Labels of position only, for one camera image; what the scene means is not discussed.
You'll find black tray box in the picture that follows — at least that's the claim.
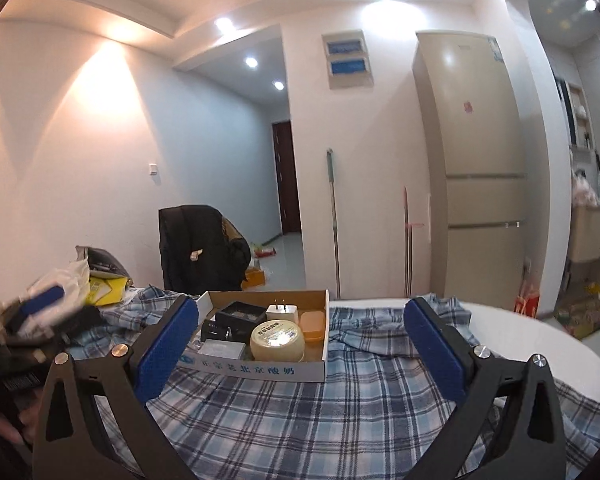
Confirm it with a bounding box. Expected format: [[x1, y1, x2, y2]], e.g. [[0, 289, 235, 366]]
[[215, 301, 267, 331]]

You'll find white charger adapter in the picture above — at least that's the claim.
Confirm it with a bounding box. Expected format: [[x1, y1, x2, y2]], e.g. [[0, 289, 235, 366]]
[[266, 300, 299, 325]]

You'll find black box white label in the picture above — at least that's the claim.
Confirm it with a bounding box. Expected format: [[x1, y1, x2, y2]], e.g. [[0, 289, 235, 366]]
[[201, 319, 251, 345]]

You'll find grey cardboard box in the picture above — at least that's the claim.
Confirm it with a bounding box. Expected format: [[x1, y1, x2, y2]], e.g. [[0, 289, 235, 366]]
[[199, 339, 247, 361]]

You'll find chair with black jacket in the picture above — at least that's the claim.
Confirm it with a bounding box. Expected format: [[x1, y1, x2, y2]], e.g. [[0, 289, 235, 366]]
[[158, 205, 251, 295]]

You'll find wall electrical panel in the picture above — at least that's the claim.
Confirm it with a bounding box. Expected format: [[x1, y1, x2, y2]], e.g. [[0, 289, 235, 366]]
[[322, 30, 373, 91]]

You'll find grey mop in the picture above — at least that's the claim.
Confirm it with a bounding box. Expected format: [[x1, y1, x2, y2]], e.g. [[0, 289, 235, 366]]
[[325, 148, 342, 298]]

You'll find yellow cardboard box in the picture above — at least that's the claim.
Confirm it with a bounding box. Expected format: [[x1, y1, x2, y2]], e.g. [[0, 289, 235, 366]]
[[243, 266, 269, 289]]

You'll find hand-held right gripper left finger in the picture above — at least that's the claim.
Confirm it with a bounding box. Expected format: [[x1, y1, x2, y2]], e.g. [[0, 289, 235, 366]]
[[30, 295, 201, 480]]

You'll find round cream jar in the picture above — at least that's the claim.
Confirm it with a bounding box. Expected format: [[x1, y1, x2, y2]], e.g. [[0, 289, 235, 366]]
[[250, 321, 305, 362]]

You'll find patterned doormat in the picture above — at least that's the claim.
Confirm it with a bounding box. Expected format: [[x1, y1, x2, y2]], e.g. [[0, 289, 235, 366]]
[[555, 300, 600, 341]]

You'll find white plastic bag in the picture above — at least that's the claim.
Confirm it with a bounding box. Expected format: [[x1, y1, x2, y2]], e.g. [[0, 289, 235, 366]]
[[27, 257, 91, 311]]

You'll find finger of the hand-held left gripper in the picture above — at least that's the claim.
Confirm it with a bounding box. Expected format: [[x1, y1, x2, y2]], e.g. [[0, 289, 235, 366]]
[[0, 284, 65, 333], [10, 306, 102, 356]]

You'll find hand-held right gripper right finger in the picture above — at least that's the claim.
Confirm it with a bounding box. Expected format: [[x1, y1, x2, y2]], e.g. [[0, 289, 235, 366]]
[[404, 297, 568, 480]]

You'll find grey bag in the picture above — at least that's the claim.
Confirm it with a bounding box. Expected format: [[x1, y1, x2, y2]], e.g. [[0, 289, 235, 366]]
[[75, 245, 128, 278]]

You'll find orange soap bar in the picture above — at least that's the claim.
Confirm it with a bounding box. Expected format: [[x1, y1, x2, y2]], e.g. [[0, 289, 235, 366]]
[[299, 310, 326, 343]]

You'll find wall mirror cabinet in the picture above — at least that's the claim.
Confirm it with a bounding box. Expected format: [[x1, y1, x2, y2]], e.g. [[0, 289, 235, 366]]
[[555, 77, 596, 151]]

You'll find beige refrigerator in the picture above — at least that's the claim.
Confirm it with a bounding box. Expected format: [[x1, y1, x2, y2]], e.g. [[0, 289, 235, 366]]
[[412, 31, 528, 311]]

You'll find dark brown door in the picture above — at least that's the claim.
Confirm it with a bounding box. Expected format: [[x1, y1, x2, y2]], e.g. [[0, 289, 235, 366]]
[[271, 120, 302, 236]]

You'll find beige vanity cabinet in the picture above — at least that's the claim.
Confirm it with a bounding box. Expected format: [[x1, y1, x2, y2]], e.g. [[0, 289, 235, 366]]
[[569, 202, 600, 263]]

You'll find yellow bag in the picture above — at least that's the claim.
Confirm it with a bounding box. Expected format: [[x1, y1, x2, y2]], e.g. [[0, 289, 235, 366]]
[[87, 275, 131, 306]]

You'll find person's left hand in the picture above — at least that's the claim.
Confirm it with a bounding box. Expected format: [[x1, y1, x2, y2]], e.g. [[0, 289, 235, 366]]
[[0, 400, 46, 446]]

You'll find blue plaid cloth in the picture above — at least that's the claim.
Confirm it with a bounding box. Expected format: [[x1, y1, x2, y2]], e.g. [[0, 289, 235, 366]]
[[75, 285, 600, 480]]

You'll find pink white cloth pile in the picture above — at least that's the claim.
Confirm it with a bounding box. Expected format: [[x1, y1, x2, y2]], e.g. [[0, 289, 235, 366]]
[[571, 170, 600, 206]]

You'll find red bag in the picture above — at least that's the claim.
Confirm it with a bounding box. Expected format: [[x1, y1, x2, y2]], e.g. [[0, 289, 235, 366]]
[[514, 284, 542, 317]]

